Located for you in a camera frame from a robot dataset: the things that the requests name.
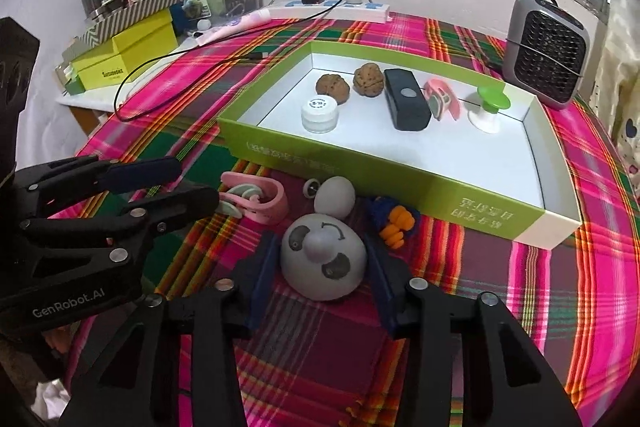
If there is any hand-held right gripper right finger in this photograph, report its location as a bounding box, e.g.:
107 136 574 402
362 232 583 427

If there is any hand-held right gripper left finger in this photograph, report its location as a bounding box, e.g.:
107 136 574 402
59 229 281 427

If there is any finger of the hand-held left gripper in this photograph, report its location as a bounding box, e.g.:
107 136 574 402
12 156 182 202
20 184 221 265

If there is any white panda toy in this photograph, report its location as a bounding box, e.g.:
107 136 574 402
280 213 368 302

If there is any pink clip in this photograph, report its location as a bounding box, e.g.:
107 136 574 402
423 78 461 122
215 172 290 225

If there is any green and white cardboard box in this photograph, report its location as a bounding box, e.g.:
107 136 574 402
216 39 583 250

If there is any small white jar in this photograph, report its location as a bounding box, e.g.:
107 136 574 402
301 96 338 134

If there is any black rectangular speaker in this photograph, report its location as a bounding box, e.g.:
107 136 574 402
383 68 432 132

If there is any brown walnut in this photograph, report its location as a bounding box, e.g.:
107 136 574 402
316 73 350 98
352 63 385 96

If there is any person's left hand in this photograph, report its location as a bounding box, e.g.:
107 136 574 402
40 327 71 355

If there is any blue and orange toy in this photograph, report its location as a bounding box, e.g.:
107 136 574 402
367 196 420 250

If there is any white side table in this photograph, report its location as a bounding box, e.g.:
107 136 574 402
55 92 118 112

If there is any white crumpled paper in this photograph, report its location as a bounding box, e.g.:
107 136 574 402
40 379 71 423

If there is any yellow-green shoebox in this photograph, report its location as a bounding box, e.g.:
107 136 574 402
70 9 180 92

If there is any pink plaid blanket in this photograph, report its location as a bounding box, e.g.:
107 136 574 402
65 18 640 427

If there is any grey zigzag striped box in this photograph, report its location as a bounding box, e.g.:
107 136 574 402
62 0 188 62

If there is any dark blue small object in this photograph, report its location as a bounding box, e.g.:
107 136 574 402
170 0 206 30

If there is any white and pink tube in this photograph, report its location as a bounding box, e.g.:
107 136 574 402
192 4 273 46

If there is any white knob with green top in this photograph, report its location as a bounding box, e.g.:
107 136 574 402
467 85 512 134

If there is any white power strip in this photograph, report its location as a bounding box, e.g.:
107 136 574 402
269 0 391 24

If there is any grey portable fan heater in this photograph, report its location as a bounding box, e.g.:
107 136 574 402
501 0 591 110

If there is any cream patterned curtain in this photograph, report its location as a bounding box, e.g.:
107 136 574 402
590 0 640 228

